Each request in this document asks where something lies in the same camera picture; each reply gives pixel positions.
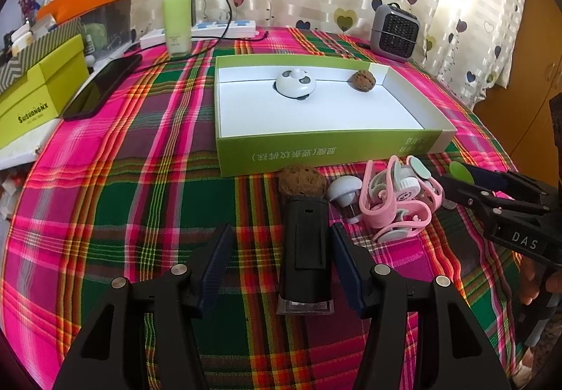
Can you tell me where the black bike light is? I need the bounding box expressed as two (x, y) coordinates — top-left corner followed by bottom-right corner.
(277, 196), (333, 316)

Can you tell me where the lime green shoe box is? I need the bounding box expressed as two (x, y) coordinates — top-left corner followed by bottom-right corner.
(0, 35), (89, 147)

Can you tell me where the orange-lidded clear storage bin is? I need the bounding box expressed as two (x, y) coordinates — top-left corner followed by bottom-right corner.
(37, 0), (135, 59)

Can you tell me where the right hand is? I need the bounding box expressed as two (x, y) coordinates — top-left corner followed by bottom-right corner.
(519, 257), (562, 305)

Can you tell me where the white round ribbed cap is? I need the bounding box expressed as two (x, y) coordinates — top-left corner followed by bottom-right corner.
(393, 176), (421, 202)

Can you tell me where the black charging cable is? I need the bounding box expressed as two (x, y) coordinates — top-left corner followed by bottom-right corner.
(131, 0), (270, 72)

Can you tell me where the wooden wardrobe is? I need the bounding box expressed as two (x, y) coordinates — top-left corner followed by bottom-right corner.
(475, 0), (561, 186)

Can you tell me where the green white cardboard tray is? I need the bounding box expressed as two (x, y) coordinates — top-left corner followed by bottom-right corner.
(214, 54), (457, 177)

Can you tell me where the brown walnut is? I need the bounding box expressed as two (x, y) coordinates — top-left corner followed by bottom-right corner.
(278, 164), (328, 198)
(348, 69), (376, 92)

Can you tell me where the light green lotion bottle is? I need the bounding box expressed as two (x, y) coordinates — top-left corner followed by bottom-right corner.
(162, 0), (191, 57)

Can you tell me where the green-top white suction holder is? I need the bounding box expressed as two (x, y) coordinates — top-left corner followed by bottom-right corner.
(442, 161), (475, 210)

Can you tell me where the white side shelf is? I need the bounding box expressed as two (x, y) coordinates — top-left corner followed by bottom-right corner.
(0, 42), (138, 170)

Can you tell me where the pink green plaid tablecloth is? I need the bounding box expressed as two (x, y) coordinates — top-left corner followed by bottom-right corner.
(0, 25), (528, 390)

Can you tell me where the white panda-face gadget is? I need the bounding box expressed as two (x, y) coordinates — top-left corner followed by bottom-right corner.
(273, 67), (316, 100)

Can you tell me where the grey mini space heater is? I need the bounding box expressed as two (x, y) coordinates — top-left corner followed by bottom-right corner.
(370, 3), (420, 63)

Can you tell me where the black smartphone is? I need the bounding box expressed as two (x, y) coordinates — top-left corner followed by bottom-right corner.
(62, 54), (142, 122)

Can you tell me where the white blue power strip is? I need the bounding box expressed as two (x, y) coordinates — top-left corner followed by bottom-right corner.
(140, 20), (258, 49)

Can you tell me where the pink silicone clip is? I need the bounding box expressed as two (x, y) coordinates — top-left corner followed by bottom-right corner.
(372, 201), (431, 242)
(406, 155), (444, 212)
(358, 156), (406, 229)

